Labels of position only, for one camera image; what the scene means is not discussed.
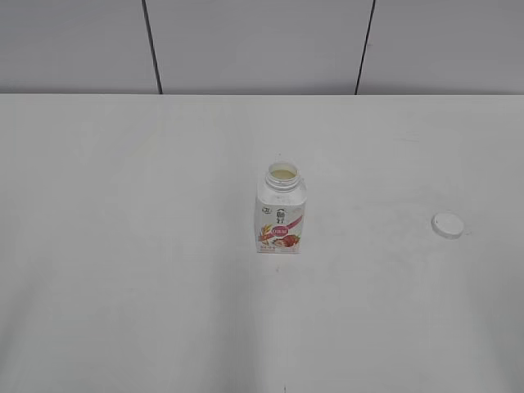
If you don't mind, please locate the white yili yogurt bottle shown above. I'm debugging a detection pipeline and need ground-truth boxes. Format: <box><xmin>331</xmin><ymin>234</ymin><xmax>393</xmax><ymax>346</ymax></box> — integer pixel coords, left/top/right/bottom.
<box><xmin>254</xmin><ymin>161</ymin><xmax>307</xmax><ymax>254</ymax></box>

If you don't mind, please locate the white screw cap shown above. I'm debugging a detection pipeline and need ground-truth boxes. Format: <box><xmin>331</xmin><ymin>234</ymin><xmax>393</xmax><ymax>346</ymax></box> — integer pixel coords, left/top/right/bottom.
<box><xmin>431</xmin><ymin>212</ymin><xmax>465</xmax><ymax>240</ymax></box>

